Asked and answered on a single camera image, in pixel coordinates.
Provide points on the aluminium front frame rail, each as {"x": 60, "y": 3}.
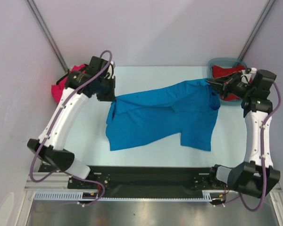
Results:
{"x": 60, "y": 181}

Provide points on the right aluminium corner post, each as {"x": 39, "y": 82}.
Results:
{"x": 255, "y": 30}

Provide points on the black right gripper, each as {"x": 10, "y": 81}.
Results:
{"x": 228, "y": 81}

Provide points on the grey slotted cable duct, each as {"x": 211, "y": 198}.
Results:
{"x": 205, "y": 196}

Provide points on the red t shirt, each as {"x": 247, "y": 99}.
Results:
{"x": 230, "y": 83}

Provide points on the pink folded t shirt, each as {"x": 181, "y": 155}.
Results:
{"x": 57, "y": 90}

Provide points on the teal plastic basket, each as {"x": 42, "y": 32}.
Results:
{"x": 219, "y": 61}

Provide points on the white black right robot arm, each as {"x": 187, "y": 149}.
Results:
{"x": 254, "y": 131}

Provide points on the blue t shirt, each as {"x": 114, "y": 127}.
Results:
{"x": 189, "y": 108}

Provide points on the left aluminium corner post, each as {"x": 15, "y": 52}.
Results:
{"x": 46, "y": 32}

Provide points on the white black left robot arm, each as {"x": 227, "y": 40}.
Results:
{"x": 94, "y": 79}

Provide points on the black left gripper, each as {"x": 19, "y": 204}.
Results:
{"x": 110, "y": 97}

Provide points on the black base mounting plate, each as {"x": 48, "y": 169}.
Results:
{"x": 168, "y": 183}

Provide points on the aluminium corner post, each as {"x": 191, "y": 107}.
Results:
{"x": 46, "y": 32}
{"x": 255, "y": 30}

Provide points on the black folded t shirt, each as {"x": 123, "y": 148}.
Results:
{"x": 80, "y": 68}

